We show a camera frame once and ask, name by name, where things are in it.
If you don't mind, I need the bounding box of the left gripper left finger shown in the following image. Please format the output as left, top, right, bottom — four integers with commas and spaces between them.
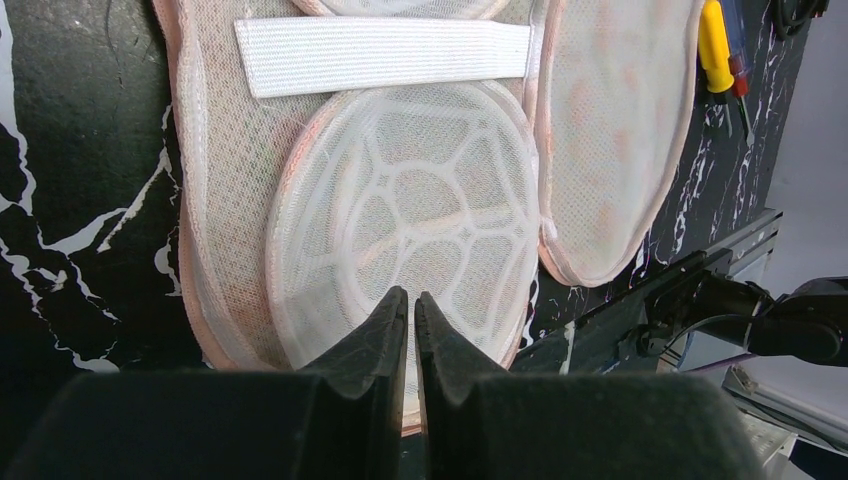
6, 286, 408, 479

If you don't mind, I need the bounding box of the floral mesh laundry bag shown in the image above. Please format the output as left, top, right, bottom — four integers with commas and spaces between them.
150, 0, 707, 432

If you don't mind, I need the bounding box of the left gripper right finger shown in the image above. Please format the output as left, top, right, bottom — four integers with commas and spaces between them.
414, 293, 765, 479

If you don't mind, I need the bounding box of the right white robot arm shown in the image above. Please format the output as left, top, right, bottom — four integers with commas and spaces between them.
635, 270, 847, 368

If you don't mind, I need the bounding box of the yellow handled screwdriver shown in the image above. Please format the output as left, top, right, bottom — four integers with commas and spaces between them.
698, 0, 735, 137

